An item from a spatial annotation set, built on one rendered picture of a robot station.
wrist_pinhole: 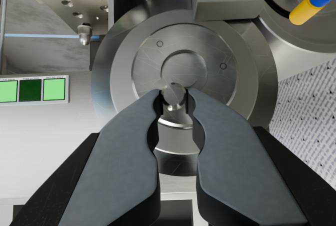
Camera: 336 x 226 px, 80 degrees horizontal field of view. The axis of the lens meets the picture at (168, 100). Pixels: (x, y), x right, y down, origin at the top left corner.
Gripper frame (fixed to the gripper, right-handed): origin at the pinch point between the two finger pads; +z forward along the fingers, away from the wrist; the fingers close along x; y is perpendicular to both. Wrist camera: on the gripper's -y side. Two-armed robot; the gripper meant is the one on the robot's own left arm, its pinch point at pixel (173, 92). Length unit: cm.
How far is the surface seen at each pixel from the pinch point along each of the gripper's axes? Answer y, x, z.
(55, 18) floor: 35, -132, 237
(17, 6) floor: 18, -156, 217
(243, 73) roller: 0.8, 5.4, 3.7
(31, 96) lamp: 18, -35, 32
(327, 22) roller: -1.8, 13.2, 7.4
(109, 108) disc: 2.7, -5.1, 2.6
